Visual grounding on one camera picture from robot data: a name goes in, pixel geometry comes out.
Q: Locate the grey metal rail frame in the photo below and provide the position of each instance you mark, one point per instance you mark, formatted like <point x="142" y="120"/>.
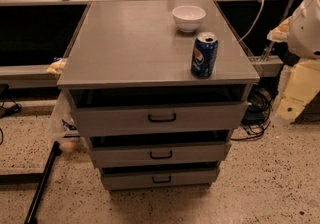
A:
<point x="33" y="74"/>

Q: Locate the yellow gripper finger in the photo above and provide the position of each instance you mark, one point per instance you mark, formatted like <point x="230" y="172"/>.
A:
<point x="298" y="85"/>

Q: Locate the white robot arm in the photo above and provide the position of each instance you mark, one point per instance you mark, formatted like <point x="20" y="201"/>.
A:
<point x="301" y="33"/>

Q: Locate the blue Pepsi can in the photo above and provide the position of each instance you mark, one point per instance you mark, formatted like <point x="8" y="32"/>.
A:
<point x="204" y="55"/>

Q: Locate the grey drawer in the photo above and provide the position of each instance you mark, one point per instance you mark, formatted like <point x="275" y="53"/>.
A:
<point x="95" y="122"/>
<point x="160" y="179"/>
<point x="159" y="154"/>

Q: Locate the grey drawer cabinet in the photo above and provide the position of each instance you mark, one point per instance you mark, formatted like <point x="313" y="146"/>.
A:
<point x="131" y="54"/>

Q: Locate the clear plastic bag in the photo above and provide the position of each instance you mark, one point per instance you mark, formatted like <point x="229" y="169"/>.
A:
<point x="61" y="126"/>

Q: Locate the white ceramic bowl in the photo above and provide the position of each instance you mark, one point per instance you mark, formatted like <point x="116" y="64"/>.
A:
<point x="188" y="18"/>

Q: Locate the black metal floor frame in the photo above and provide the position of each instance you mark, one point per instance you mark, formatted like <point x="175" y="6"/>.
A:
<point x="40" y="179"/>

